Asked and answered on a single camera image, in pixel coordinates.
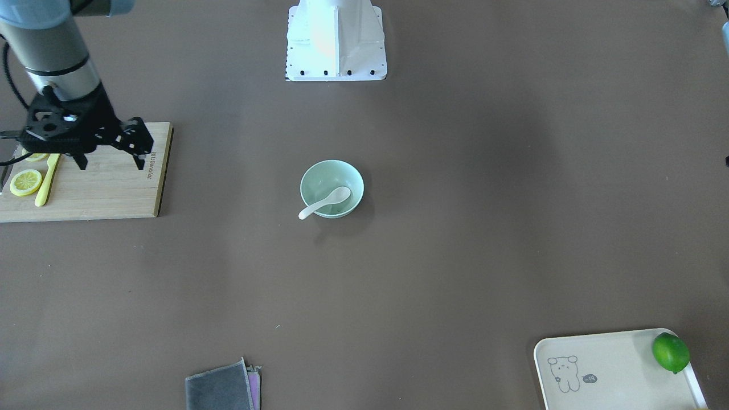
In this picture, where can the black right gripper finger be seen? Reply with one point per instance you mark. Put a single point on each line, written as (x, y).
(134, 138)
(80, 160)

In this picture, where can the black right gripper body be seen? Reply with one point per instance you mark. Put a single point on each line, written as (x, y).
(104, 117)

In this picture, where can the mint green bowl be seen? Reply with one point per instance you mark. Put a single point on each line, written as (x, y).
(326, 176)

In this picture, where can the white ceramic spoon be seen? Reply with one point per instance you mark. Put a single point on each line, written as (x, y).
(336, 196)

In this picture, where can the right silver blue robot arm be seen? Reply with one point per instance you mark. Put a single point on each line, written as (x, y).
(49, 45)

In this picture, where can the yellow plastic knife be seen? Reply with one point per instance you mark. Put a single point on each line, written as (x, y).
(44, 190)

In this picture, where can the wooden cutting board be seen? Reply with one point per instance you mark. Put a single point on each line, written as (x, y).
(111, 187)

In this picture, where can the lemon slice upper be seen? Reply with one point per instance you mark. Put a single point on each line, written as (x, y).
(33, 157)

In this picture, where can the lemon slice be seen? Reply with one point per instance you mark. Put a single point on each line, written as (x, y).
(26, 182)
(33, 157)

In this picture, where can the lemon slice lower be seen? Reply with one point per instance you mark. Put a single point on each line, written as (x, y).
(26, 182)

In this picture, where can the grey folded cloth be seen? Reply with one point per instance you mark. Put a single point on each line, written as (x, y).
(236, 386)

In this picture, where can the cream rabbit tray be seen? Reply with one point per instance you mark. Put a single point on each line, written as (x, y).
(612, 371)

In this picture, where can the green lime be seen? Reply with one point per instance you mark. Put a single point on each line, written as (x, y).
(670, 352)

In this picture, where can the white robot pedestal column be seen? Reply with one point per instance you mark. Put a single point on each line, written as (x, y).
(335, 41)

